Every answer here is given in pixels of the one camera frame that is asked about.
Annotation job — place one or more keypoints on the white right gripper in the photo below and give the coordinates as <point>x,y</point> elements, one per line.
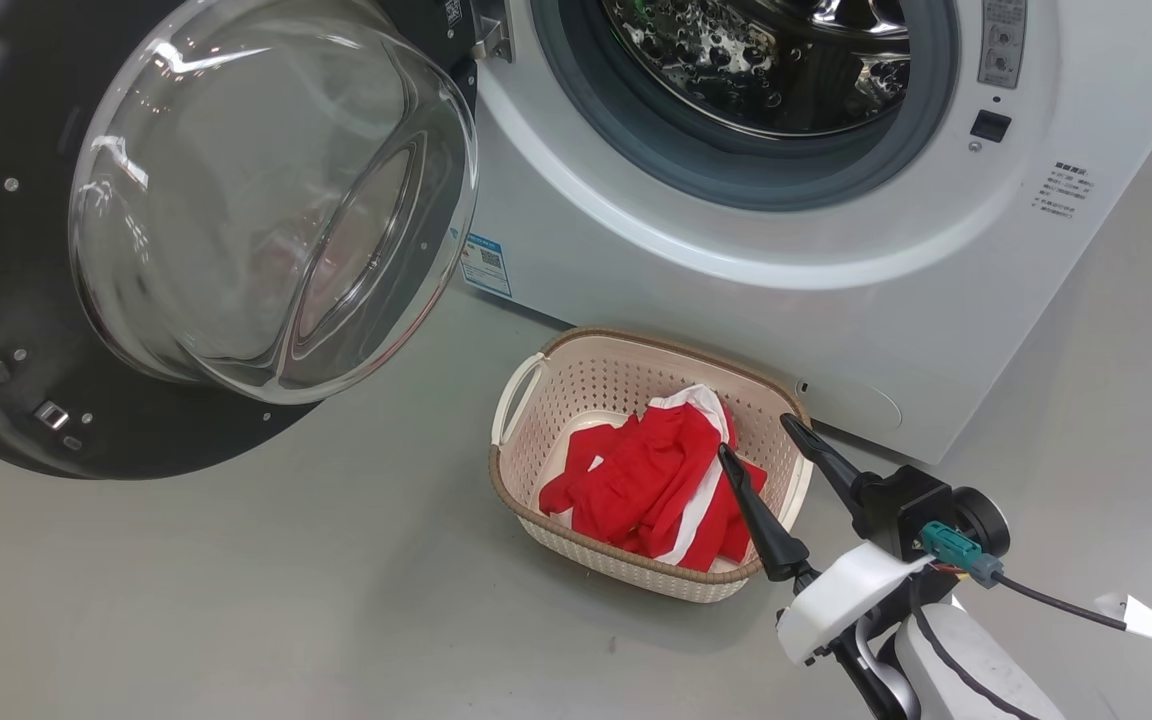
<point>841,600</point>

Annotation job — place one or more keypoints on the red and white garment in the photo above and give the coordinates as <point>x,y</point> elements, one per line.
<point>646,490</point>

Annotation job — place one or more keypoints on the round glass washer door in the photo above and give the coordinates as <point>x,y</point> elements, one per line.
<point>236,200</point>

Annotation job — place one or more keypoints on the cream perforated laundry basket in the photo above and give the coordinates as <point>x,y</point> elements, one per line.
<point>596,385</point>

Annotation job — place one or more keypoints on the white front-load washing machine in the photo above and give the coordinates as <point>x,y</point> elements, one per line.
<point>936,300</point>

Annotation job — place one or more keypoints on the white tape tag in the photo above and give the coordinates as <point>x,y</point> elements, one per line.
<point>1141,618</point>

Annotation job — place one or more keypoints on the blue energy label sticker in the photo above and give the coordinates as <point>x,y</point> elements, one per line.
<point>486,265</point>

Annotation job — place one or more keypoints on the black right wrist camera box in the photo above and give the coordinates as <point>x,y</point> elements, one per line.
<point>901,505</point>

